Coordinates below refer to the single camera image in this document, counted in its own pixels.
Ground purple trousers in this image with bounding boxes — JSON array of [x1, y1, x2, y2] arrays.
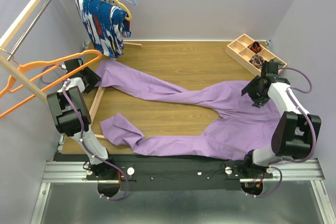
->
[[96, 60, 280, 161]]

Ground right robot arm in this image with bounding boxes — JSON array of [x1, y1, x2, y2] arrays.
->
[[241, 60, 321, 178]]

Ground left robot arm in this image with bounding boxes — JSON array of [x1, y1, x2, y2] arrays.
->
[[47, 67, 117, 179]]

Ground patterned rolled item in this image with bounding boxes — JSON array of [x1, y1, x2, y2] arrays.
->
[[249, 54, 265, 69]]

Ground red black rolled item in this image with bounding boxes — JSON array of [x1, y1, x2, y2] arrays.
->
[[248, 41, 262, 54]]

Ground blue white patterned garment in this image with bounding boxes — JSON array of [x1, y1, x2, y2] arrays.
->
[[75, 0, 131, 58]]

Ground wooden clothes rack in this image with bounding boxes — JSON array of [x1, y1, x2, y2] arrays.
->
[[0, 0, 144, 140]]

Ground metal hanging rod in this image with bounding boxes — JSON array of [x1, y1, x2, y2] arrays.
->
[[6, 0, 71, 61]]

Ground aluminium rail frame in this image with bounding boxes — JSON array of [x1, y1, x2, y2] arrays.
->
[[33, 41, 335, 223]]

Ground black mounting base plate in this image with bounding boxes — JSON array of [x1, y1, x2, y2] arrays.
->
[[44, 153, 272, 197]]

